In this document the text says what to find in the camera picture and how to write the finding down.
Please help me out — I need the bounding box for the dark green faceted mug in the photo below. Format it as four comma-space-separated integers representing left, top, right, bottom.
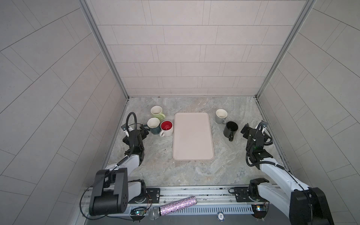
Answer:
144, 117, 161, 135

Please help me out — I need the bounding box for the black mug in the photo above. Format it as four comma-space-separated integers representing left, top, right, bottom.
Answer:
223, 121, 239, 142

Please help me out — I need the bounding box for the white mug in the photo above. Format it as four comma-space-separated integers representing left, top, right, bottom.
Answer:
159, 121, 173, 137

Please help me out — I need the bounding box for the light green mug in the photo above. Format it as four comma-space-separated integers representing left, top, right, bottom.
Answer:
151, 106, 166, 121

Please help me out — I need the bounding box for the grey mug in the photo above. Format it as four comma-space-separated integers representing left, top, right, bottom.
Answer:
215, 109, 228, 124

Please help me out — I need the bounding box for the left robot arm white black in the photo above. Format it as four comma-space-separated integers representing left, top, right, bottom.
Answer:
89, 125, 149, 216

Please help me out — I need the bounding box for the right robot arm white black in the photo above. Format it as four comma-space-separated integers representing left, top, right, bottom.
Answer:
241, 121, 334, 225

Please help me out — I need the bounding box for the beige rectangular tray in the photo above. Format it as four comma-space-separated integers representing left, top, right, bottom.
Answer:
172, 112, 215, 161

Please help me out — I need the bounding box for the right circuit board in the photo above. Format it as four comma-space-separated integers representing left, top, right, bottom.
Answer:
252, 204, 268, 219

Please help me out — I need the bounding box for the circuit board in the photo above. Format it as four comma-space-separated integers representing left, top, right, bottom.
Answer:
130, 207, 147, 216
252, 204, 268, 219

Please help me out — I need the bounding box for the left circuit board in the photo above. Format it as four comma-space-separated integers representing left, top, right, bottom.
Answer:
130, 207, 147, 216

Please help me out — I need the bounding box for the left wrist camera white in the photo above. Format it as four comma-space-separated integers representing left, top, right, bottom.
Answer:
121, 124, 133, 137

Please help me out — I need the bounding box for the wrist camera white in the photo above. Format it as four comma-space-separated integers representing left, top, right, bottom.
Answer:
121, 124, 133, 137
258, 120, 268, 133

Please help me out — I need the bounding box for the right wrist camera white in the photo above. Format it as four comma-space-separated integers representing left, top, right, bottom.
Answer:
258, 120, 268, 133

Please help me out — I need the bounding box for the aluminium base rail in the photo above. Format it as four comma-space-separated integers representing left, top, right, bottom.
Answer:
78, 184, 313, 207

